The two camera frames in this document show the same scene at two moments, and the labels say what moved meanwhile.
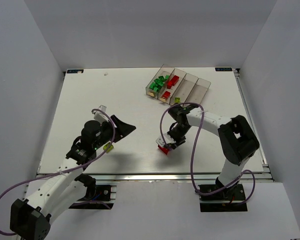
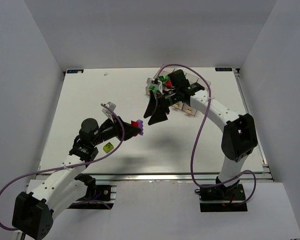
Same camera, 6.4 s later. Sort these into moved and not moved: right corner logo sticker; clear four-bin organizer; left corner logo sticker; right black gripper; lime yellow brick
Moved: right black gripper
Not moved: clear four-bin organizer; left corner logo sticker; lime yellow brick; right corner logo sticker
